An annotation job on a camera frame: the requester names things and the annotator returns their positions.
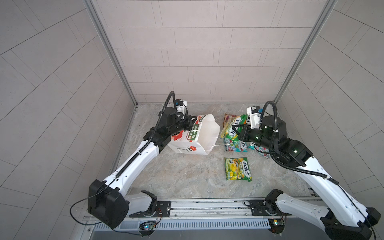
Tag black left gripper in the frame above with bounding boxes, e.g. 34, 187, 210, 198
165, 115, 197, 137

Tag green red snack packet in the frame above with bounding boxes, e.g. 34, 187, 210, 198
224, 138, 248, 153

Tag white paper bag red flowers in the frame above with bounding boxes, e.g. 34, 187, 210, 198
168, 114, 220, 155

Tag teal pink snack packet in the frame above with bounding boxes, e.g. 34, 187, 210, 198
249, 143, 270, 159

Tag orange pink snack packet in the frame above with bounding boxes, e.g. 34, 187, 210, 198
223, 114, 238, 128

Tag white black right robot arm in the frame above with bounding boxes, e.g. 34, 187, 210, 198
231, 116, 381, 240

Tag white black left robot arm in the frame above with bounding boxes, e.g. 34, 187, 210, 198
88, 107, 198, 229

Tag right green circuit board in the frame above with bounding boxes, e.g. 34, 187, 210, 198
269, 219, 285, 234

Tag green circuit board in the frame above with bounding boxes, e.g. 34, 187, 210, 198
269, 219, 285, 234
139, 221, 157, 231

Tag left green circuit board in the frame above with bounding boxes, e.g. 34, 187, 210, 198
139, 221, 157, 231

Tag aluminium corner profile right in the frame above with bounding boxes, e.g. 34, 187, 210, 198
274, 0, 338, 105

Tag aluminium corner profile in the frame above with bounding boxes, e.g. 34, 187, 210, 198
83, 0, 138, 107
274, 0, 338, 105

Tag aluminium corner profile left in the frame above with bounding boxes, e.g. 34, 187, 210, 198
83, 0, 138, 107

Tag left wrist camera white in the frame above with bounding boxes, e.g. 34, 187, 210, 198
176, 99, 187, 115

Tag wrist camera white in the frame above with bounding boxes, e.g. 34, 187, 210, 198
176, 99, 187, 115
246, 106, 261, 129

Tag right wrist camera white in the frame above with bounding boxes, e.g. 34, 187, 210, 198
246, 106, 261, 129

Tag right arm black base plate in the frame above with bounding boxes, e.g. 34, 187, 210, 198
244, 189, 284, 217

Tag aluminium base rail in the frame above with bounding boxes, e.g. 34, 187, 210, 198
83, 196, 335, 221

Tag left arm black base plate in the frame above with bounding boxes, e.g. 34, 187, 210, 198
126, 191, 171, 218

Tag white slotted cable duct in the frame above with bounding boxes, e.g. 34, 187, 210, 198
94, 218, 271, 231

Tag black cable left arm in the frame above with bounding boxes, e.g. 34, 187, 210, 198
69, 182, 104, 226

